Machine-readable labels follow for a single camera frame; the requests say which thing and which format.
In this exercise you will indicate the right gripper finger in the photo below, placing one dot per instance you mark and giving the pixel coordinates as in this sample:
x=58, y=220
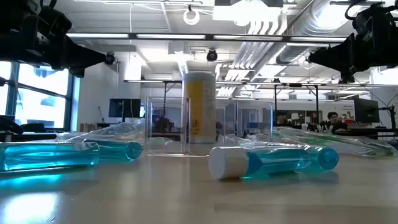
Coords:
x=339, y=57

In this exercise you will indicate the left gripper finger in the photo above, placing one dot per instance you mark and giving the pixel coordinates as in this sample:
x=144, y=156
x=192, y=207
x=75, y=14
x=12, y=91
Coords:
x=81, y=56

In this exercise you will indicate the packaged purple toothbrush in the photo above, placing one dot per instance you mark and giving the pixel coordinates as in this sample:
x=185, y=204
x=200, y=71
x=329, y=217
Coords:
x=118, y=130

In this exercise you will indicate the blue mouthwash bottle white cap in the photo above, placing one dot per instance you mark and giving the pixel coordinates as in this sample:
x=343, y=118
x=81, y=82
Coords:
x=124, y=151
x=230, y=163
x=46, y=157

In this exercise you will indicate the clear acrylic organizer box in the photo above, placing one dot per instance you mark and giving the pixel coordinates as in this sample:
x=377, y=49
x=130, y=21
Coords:
x=188, y=124

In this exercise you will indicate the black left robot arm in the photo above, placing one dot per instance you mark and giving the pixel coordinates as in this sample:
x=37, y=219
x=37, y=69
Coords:
x=15, y=15

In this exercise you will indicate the large window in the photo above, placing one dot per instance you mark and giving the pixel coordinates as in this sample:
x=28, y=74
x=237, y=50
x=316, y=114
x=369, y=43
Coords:
x=40, y=102

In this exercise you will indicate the black monitor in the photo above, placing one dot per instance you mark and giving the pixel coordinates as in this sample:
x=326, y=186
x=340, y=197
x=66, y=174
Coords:
x=124, y=108
x=366, y=110

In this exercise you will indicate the person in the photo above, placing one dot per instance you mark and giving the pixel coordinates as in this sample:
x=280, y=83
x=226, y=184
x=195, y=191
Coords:
x=334, y=122

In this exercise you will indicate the packaged green toothbrush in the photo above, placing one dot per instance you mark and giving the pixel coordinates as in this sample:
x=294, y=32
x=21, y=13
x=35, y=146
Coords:
x=357, y=149

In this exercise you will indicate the overhead light bar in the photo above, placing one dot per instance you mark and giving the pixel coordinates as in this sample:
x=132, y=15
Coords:
x=211, y=37

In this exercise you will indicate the white yellow wipes canister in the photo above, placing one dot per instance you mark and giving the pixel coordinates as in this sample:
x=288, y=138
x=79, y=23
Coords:
x=202, y=109

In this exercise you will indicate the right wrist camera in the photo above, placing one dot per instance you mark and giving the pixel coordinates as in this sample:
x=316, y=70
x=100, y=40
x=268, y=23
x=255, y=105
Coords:
x=371, y=18

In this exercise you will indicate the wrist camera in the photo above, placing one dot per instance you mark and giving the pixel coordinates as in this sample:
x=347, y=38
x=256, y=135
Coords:
x=54, y=21
x=371, y=18

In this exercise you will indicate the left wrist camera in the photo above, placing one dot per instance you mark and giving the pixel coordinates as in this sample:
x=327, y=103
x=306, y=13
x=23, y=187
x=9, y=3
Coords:
x=54, y=21

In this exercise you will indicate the silver ventilation duct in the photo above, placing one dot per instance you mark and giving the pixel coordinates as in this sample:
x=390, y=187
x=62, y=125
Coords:
x=311, y=18

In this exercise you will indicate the black background rig frame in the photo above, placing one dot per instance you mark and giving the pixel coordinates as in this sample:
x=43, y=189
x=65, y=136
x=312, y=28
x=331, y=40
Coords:
x=275, y=102

